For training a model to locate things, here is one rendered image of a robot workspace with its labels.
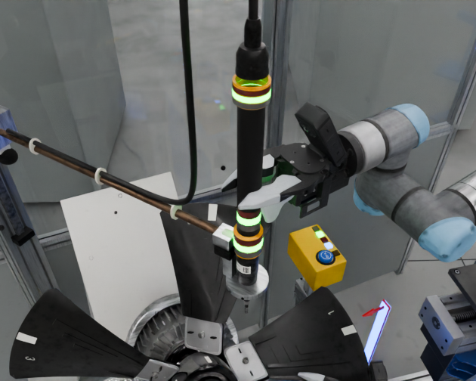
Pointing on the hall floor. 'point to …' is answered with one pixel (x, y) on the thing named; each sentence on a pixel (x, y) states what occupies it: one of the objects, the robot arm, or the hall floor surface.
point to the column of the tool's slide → (38, 277)
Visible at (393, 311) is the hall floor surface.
